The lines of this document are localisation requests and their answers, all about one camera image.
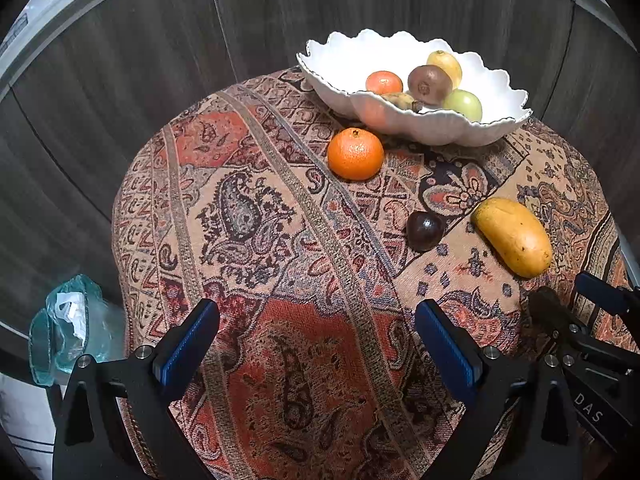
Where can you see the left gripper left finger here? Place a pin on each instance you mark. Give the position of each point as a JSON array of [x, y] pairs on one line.
[[91, 441]]

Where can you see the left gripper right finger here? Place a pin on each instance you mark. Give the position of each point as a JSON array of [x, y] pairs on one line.
[[542, 441]]

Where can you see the yellow lemon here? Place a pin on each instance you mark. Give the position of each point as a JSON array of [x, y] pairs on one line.
[[449, 64]]

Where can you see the yellow mango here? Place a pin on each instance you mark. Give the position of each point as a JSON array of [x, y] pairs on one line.
[[516, 234]]

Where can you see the blue plastic bag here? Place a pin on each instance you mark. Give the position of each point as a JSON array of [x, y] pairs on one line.
[[73, 322]]

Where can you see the small yellow banana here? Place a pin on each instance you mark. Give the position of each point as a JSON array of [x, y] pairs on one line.
[[403, 101]]

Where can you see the green apple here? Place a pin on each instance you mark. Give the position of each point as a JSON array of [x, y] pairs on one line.
[[465, 103]]

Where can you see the small orange mandarin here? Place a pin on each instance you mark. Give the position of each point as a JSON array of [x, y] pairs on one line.
[[384, 82]]

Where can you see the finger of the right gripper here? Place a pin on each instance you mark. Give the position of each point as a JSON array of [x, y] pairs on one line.
[[614, 300], [550, 309]]

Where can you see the brown kiwi fruit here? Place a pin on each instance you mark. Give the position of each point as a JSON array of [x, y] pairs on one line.
[[429, 84]]

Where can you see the white scalloped fruit bowl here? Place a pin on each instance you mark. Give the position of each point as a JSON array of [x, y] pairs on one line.
[[338, 67]]

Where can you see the dark plum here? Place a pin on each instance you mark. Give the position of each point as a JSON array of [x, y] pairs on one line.
[[424, 230]]

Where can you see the paisley patterned table cloth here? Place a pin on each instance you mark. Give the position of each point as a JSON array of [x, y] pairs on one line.
[[316, 371]]

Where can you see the large orange mandarin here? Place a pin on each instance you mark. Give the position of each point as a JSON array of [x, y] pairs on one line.
[[355, 154]]

